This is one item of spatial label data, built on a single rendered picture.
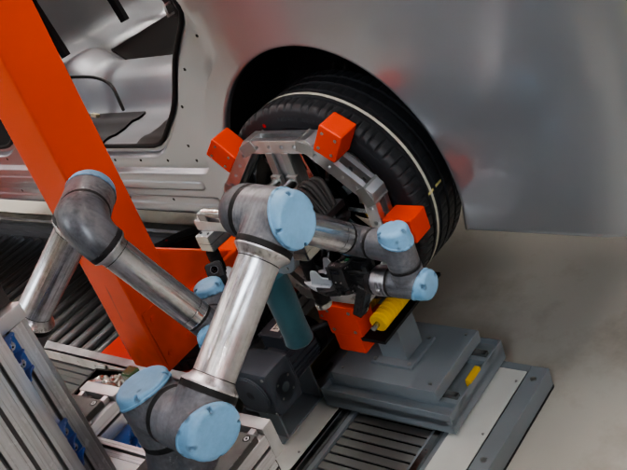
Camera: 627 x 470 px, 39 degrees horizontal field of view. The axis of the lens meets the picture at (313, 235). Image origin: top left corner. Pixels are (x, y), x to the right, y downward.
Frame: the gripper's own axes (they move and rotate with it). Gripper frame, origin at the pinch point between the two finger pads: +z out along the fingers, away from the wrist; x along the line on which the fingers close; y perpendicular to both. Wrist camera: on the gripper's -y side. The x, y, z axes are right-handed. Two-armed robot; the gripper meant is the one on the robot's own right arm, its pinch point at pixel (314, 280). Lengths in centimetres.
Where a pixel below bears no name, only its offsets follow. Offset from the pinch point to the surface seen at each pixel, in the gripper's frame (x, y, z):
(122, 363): 2, -44, 102
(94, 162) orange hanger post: 4, 37, 60
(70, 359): 4, -46, 132
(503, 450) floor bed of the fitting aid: -23, -76, -24
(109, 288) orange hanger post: 14, 0, 67
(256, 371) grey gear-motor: -4, -42, 44
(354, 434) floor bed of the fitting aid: -17, -77, 27
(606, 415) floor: -51, -82, -44
